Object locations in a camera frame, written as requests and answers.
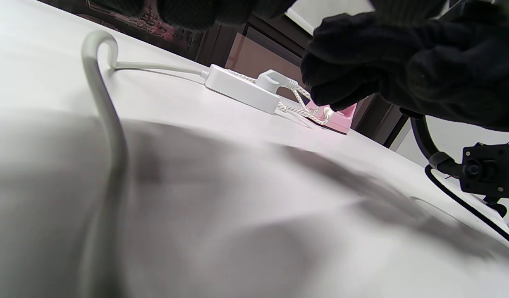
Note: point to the person's left hand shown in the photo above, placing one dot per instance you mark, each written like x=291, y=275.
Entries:
x=221, y=10

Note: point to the person's right hand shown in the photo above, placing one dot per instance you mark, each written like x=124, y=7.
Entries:
x=444, y=70

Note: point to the white power strip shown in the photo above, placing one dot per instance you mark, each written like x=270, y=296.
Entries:
x=237, y=89

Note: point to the pink electric iron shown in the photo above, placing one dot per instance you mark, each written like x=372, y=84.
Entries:
x=345, y=120

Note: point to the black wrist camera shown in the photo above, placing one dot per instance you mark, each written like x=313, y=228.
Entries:
x=486, y=169

